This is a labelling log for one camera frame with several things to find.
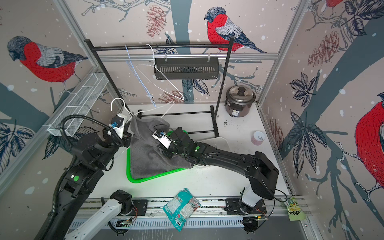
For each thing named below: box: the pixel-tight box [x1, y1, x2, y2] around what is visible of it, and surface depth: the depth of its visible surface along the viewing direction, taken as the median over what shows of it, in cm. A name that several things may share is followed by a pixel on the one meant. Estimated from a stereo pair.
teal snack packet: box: [162, 187, 202, 232], surface depth 73 cm
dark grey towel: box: [130, 115, 193, 179], surface depth 76 cm
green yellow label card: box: [287, 196, 306, 221], surface depth 73 cm
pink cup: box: [251, 131, 266, 146], surface depth 97 cm
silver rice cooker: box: [224, 85, 256, 118], surface depth 103 cm
